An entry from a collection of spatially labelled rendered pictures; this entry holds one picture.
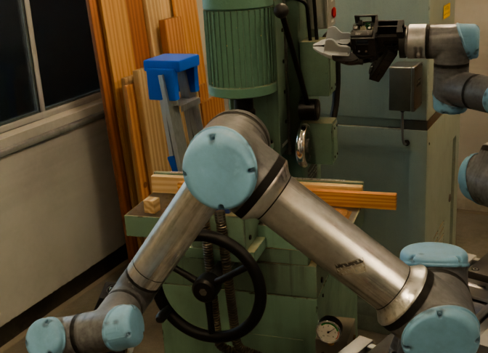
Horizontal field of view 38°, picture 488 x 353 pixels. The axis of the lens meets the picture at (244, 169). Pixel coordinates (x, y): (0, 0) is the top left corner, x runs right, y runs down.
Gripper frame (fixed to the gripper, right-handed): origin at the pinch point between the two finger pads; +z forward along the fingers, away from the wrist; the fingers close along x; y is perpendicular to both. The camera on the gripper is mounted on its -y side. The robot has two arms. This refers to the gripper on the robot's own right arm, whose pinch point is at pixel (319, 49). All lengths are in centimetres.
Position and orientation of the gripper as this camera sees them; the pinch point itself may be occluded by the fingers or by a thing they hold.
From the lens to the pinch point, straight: 168.9
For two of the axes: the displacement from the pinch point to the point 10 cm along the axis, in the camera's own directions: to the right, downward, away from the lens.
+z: -9.5, -0.5, 3.2
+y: -2.5, -5.3, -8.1
